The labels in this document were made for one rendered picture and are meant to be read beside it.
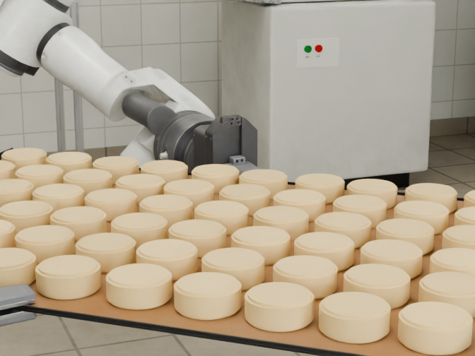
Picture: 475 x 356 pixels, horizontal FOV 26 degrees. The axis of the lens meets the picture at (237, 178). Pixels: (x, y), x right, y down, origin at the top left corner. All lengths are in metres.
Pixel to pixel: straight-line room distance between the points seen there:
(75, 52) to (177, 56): 3.84
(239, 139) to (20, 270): 0.41
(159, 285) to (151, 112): 0.50
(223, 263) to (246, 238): 0.06
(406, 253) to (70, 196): 0.34
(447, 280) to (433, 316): 0.07
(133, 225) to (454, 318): 0.31
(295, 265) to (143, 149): 0.53
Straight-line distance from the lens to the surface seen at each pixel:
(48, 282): 0.80
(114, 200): 0.97
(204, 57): 5.24
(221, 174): 1.06
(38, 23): 1.38
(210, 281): 0.77
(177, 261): 0.82
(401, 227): 0.90
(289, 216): 0.92
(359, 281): 0.77
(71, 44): 1.38
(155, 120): 1.25
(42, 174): 1.08
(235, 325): 0.74
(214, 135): 1.13
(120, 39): 5.11
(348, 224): 0.90
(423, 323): 0.70
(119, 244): 0.85
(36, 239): 0.88
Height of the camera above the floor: 1.29
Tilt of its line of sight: 15 degrees down
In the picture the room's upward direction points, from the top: straight up
